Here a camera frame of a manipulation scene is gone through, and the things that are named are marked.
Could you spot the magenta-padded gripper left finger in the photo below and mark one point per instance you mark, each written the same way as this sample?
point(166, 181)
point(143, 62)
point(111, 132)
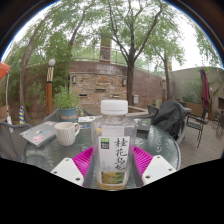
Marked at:
point(68, 170)

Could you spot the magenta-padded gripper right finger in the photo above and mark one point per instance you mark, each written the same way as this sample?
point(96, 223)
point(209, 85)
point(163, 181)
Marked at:
point(158, 168)

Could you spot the clear white-capped drink bottle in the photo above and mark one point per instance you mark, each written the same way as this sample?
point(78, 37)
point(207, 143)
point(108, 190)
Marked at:
point(113, 146)

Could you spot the stone water basin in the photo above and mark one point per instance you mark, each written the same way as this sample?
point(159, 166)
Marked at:
point(138, 110)

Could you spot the cream ribbed ceramic mug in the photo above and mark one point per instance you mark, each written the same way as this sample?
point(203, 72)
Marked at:
point(66, 133)

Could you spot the grey mesh chair holding jacket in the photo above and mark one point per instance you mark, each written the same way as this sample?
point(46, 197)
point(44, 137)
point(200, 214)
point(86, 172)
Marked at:
point(182, 131)

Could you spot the dark laptop with stickers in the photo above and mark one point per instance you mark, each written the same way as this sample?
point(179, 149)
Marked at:
point(144, 125)

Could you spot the small colourful card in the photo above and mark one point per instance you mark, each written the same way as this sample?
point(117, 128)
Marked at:
point(84, 126)

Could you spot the silver laptop with stickers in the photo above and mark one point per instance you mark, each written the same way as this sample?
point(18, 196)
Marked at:
point(38, 133)

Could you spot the black jacket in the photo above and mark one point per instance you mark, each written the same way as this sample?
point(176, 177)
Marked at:
point(170, 116)

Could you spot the white sticker sheet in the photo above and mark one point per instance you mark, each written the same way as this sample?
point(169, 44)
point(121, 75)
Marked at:
point(86, 119)

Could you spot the black slatted metal chair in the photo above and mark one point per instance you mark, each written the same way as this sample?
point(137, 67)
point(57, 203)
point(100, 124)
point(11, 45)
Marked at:
point(196, 125)

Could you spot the green plant in teal pot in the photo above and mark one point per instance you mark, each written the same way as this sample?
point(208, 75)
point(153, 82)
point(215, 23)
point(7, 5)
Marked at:
point(67, 103)

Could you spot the blue yellow striped bollard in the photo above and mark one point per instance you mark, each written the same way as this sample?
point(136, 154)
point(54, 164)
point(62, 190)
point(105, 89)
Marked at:
point(22, 115)

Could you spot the slender-trunk tree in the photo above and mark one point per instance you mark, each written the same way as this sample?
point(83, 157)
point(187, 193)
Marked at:
point(166, 80)

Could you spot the closed maroon parasol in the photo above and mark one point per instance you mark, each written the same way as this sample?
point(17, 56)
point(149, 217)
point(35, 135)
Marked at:
point(205, 90)

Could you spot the forked-trunk tree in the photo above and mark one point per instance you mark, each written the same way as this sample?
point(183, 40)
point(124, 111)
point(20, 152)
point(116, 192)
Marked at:
point(130, 80)

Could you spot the leaning-trunk tree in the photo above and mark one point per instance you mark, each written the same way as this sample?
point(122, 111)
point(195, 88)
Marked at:
point(22, 86)

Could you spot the orange parasol with white pole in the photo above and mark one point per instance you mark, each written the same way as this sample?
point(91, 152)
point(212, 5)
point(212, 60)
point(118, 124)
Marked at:
point(4, 70)

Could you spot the grey wall utility box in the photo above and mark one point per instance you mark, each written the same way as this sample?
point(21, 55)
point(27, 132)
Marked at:
point(136, 99)

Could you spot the striped globe lamp post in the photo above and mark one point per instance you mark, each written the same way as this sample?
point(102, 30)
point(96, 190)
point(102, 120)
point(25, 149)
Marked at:
point(49, 90)

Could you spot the black wall lantern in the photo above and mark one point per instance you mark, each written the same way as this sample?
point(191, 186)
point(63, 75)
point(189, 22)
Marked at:
point(74, 80)
point(124, 82)

